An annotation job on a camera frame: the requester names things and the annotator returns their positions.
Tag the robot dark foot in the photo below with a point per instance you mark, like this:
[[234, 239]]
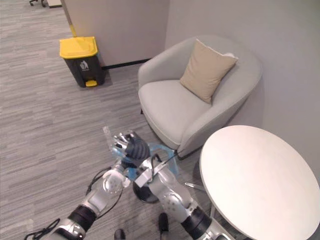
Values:
[[163, 222], [119, 234]]

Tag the clear plastic bottle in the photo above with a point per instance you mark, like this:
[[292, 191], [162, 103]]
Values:
[[107, 137]]

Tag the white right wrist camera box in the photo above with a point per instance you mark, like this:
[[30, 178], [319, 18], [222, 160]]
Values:
[[145, 178]]

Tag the round white side table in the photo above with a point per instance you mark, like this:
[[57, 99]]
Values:
[[257, 180]]

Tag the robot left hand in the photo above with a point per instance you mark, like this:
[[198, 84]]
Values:
[[119, 167]]

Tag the yellow lid pedal trash can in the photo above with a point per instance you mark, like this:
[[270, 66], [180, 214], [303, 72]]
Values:
[[80, 62]]

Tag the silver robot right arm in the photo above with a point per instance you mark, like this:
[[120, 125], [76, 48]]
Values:
[[175, 195]]

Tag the light blue translucent rubbish bag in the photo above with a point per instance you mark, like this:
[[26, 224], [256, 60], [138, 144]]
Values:
[[170, 160]]

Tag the robot right dark foot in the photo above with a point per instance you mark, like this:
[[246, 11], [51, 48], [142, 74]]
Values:
[[163, 222]]

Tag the small black bin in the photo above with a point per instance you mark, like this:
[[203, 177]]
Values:
[[146, 196]]

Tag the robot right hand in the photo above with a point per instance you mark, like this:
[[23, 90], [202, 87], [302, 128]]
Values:
[[137, 148]]

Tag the robot left dark foot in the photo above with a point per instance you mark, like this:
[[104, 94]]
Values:
[[119, 234]]

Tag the beige square cushion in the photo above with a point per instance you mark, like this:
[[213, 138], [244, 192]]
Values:
[[207, 71]]

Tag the light grey armchair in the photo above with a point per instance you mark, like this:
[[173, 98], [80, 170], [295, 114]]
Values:
[[172, 107]]

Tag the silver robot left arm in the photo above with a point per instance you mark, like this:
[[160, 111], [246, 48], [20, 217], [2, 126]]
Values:
[[85, 210]]

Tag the black office chair base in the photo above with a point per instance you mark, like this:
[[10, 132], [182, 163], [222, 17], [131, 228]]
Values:
[[37, 2]]

